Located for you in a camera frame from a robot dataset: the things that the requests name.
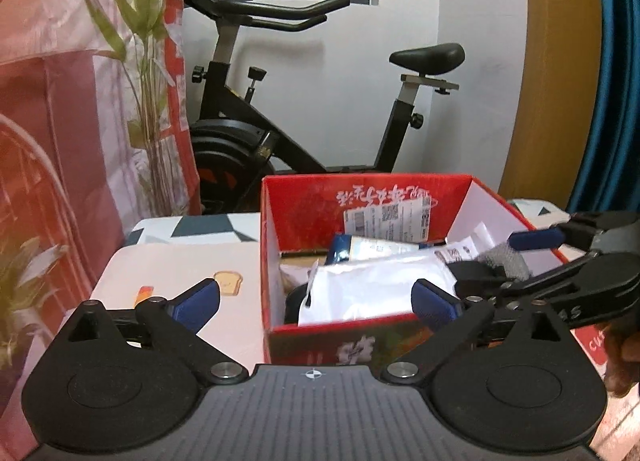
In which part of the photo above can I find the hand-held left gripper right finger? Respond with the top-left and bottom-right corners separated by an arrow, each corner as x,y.
381,278 -> 573,386

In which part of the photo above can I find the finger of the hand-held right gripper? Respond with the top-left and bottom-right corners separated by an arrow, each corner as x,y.
446,250 -> 636,299
507,211 -> 601,252

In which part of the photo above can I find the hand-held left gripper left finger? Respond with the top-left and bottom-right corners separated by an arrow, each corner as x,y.
64,277 -> 249,386

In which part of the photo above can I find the grey knit cloth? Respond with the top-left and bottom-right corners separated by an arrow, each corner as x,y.
472,243 -> 533,284

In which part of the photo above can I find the black eye mask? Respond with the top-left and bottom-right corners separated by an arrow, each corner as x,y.
284,283 -> 313,327

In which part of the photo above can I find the red strawberry cardboard box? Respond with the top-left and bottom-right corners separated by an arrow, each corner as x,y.
260,173 -> 581,368

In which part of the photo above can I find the person's right hand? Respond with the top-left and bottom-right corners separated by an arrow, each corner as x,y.
602,323 -> 640,398

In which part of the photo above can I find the printed tablecloth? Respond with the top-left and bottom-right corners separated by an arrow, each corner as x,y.
60,197 -> 640,461

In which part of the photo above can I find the white labelled packet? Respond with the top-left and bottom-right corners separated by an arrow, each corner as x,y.
434,223 -> 496,263

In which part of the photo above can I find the white plastic bag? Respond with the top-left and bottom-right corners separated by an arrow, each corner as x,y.
297,246 -> 457,327

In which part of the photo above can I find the blue white packet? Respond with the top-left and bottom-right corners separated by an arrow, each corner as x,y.
327,233 -> 446,264

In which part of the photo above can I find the clear plastic packet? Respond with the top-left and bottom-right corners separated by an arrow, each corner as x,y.
279,261 -> 321,293

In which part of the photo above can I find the teal curtain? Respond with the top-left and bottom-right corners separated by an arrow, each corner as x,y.
567,0 -> 640,214

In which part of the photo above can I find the wooden door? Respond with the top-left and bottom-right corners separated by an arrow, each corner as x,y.
497,0 -> 608,212

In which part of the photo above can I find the black exercise bike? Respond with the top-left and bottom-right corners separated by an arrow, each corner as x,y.
182,0 -> 467,216

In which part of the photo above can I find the pink plant printed wall cloth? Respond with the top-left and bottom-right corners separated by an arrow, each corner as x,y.
0,0 -> 205,461

